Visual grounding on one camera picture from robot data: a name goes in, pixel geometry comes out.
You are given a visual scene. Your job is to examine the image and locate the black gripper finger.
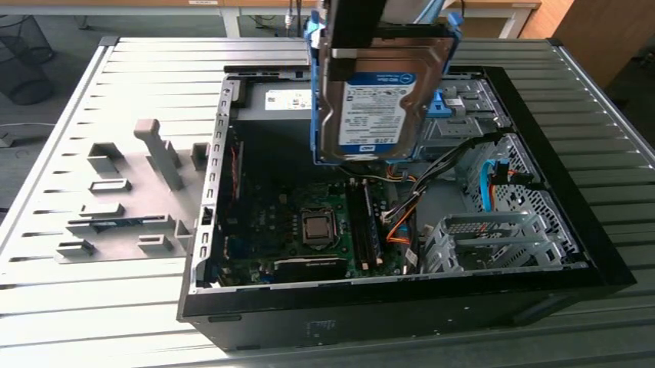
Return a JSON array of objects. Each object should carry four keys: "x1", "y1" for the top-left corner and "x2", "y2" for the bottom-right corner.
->
[{"x1": 326, "y1": 0, "x2": 390, "y2": 82}]

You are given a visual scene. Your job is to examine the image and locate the hard disk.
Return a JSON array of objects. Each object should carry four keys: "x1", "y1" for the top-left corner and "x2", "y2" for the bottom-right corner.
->
[{"x1": 303, "y1": 10, "x2": 466, "y2": 169}]

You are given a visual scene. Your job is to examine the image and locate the orange wire with black plug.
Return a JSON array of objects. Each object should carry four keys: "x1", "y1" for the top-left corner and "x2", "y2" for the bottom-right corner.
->
[{"x1": 487, "y1": 163, "x2": 534, "y2": 202}]

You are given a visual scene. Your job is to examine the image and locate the metal disk bay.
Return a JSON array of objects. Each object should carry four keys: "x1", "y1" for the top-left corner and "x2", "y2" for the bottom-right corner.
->
[{"x1": 419, "y1": 209, "x2": 583, "y2": 275}]

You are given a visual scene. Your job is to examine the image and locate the white-framed wooden desk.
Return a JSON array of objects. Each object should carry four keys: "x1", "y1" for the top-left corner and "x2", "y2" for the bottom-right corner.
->
[{"x1": 0, "y1": 0, "x2": 543, "y2": 39}]

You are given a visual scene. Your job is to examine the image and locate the blue plastic cage latch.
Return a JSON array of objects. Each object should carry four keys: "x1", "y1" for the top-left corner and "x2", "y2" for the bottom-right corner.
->
[{"x1": 431, "y1": 88, "x2": 455, "y2": 119}]

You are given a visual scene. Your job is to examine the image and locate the grey power supply unit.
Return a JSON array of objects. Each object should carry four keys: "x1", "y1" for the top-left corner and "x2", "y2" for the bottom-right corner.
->
[{"x1": 235, "y1": 79, "x2": 317, "y2": 176}]

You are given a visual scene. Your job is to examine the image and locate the metal drive cage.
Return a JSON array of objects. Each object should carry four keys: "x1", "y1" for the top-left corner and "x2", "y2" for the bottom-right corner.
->
[{"x1": 409, "y1": 76, "x2": 513, "y2": 163}]

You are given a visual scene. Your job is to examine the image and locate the wooden cabinet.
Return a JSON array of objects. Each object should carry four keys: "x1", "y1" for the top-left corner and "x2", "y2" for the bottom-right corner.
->
[{"x1": 519, "y1": 0, "x2": 655, "y2": 90}]

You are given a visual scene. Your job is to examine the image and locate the black RAM slot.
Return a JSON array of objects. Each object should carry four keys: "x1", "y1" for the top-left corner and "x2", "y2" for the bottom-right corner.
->
[{"x1": 346, "y1": 179, "x2": 371, "y2": 271}]

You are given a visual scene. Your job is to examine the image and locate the black RAM stick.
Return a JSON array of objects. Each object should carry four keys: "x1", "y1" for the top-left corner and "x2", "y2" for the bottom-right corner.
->
[{"x1": 362, "y1": 179, "x2": 385, "y2": 268}]

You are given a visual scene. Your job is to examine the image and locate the silver CPU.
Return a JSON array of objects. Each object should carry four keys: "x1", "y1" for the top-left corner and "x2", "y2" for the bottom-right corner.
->
[{"x1": 306, "y1": 216, "x2": 334, "y2": 241}]

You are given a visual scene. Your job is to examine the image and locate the green motherboard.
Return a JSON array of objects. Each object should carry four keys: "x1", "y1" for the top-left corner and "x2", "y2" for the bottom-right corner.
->
[{"x1": 219, "y1": 179, "x2": 414, "y2": 288}]

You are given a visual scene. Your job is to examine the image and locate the CPU socket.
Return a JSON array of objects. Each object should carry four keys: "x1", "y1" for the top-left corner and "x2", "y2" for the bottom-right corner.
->
[{"x1": 298, "y1": 206, "x2": 341, "y2": 248}]

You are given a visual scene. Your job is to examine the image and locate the grey parts rack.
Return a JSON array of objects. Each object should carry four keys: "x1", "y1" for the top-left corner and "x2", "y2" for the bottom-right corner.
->
[{"x1": 54, "y1": 117, "x2": 213, "y2": 266}]

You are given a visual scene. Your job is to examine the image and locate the black graphics card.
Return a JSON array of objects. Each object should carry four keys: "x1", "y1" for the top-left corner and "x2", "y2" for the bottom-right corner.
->
[{"x1": 273, "y1": 255, "x2": 350, "y2": 283}]

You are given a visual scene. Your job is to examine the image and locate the black mesh waste bin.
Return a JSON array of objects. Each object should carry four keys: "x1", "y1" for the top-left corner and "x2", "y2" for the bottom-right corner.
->
[{"x1": 0, "y1": 15, "x2": 56, "y2": 107}]

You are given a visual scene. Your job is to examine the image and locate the RAM stick with blue chips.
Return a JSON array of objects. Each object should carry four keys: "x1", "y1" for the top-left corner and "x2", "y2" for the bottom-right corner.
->
[{"x1": 67, "y1": 216, "x2": 169, "y2": 228}]

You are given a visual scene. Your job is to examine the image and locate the black PC case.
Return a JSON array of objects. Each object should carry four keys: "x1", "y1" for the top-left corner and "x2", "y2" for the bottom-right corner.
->
[{"x1": 175, "y1": 64, "x2": 639, "y2": 353}]

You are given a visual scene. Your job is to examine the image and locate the black cable bundle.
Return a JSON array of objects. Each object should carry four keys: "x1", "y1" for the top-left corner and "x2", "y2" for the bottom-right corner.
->
[{"x1": 381, "y1": 133, "x2": 503, "y2": 223}]

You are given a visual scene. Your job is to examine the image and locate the coloured power wire bundle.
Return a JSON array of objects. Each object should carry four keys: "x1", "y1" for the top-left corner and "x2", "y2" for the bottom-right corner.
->
[{"x1": 350, "y1": 166, "x2": 419, "y2": 186}]

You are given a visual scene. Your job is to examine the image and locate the blue wire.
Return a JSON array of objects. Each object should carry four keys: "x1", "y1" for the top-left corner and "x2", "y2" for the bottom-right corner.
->
[{"x1": 479, "y1": 157, "x2": 509, "y2": 214}]

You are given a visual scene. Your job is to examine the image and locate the orange flat wire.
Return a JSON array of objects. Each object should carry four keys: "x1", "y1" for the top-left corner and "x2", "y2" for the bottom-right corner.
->
[{"x1": 386, "y1": 212, "x2": 414, "y2": 245}]

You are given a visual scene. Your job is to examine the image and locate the white floor cable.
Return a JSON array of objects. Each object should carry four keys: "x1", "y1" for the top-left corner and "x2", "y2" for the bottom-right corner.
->
[{"x1": 0, "y1": 121, "x2": 59, "y2": 149}]

